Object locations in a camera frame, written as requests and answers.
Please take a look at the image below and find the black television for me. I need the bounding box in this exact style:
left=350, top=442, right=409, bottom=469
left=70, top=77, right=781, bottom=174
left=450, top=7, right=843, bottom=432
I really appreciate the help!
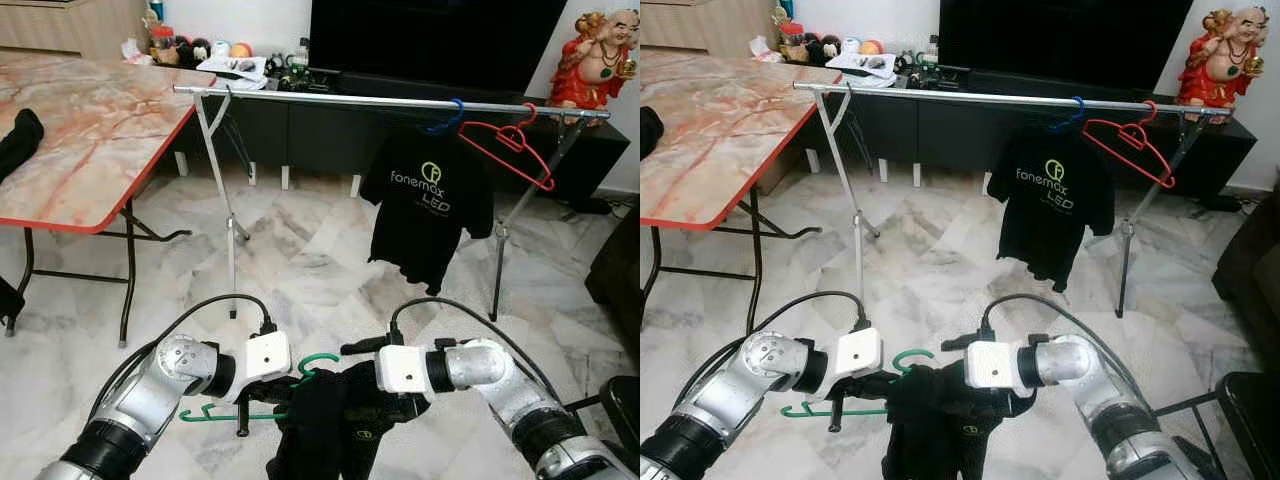
left=308, top=0, right=569, bottom=96
left=937, top=0, right=1196, bottom=93

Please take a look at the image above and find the green plastic hanger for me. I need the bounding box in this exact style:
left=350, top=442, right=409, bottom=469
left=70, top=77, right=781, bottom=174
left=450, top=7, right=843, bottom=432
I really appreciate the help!
left=178, top=352, right=342, bottom=424
left=780, top=348, right=937, bottom=419

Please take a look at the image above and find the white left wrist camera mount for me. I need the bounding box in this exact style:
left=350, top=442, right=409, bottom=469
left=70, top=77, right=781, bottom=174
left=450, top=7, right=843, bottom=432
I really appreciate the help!
left=834, top=327, right=884, bottom=380
left=244, top=331, right=292, bottom=382

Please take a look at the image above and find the silver metal clothes rail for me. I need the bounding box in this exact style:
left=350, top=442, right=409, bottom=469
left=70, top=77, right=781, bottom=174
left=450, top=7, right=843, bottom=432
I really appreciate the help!
left=173, top=85, right=611, bottom=323
left=793, top=82, right=1233, bottom=319

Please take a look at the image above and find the black cloth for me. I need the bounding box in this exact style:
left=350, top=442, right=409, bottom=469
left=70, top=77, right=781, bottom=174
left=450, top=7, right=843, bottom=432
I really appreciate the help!
left=640, top=105, right=666, bottom=161
left=0, top=108, right=46, bottom=186

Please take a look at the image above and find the red Buddha statue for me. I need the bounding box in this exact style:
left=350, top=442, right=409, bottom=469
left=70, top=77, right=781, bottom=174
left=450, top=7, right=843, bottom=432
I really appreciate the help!
left=1175, top=5, right=1269, bottom=109
left=548, top=8, right=640, bottom=113

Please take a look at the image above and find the black fonemax T-shirt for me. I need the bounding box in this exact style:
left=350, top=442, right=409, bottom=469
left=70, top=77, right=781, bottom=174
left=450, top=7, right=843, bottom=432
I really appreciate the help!
left=265, top=360, right=433, bottom=480
left=360, top=128, right=496, bottom=297
left=880, top=358, right=1037, bottom=480
left=987, top=125, right=1117, bottom=294

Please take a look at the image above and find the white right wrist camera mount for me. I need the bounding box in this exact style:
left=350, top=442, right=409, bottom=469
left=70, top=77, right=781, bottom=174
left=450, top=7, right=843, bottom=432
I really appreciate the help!
left=376, top=344, right=433, bottom=395
left=964, top=339, right=1023, bottom=390

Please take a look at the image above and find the black TV cabinet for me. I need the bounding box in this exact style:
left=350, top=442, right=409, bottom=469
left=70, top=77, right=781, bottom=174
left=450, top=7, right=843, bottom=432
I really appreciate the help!
left=175, top=75, right=633, bottom=201
left=800, top=72, right=1259, bottom=199

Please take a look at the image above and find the black soundbar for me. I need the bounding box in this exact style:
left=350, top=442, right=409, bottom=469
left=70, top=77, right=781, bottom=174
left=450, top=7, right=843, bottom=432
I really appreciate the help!
left=968, top=70, right=1181, bottom=101
left=338, top=72, right=551, bottom=103

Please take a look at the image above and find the light wooden sideboard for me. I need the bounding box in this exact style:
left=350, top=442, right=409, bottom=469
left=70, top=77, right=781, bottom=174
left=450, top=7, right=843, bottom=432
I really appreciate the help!
left=0, top=0, right=151, bottom=59
left=640, top=0, right=781, bottom=56

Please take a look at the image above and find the marble pattern folding table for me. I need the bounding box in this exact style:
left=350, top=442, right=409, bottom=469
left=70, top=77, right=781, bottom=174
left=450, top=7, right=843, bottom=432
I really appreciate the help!
left=0, top=52, right=216, bottom=346
left=640, top=50, right=843, bottom=336

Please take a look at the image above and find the red plastic hanger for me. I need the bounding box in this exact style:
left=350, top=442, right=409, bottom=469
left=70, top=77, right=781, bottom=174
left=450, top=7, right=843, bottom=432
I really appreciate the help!
left=458, top=103, right=557, bottom=193
left=1082, top=100, right=1178, bottom=190

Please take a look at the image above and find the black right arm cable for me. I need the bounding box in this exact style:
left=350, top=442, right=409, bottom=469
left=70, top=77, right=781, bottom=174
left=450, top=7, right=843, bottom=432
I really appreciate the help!
left=388, top=296, right=566, bottom=406
left=980, top=293, right=1153, bottom=401

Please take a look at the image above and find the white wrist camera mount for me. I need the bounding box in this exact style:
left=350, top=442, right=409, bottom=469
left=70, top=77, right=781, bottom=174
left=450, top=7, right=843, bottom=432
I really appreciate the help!
left=376, top=344, right=433, bottom=395
left=244, top=331, right=292, bottom=382
left=834, top=327, right=884, bottom=380
left=964, top=339, right=1023, bottom=390

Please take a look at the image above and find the white paper stack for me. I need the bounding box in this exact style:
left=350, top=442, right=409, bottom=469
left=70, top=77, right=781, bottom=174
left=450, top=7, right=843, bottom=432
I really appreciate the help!
left=196, top=54, right=269, bottom=91
left=826, top=51, right=899, bottom=87

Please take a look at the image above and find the blue hanger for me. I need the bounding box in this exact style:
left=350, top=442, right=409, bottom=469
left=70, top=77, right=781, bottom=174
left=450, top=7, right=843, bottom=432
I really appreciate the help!
left=425, top=98, right=466, bottom=136
left=1047, top=96, right=1087, bottom=133

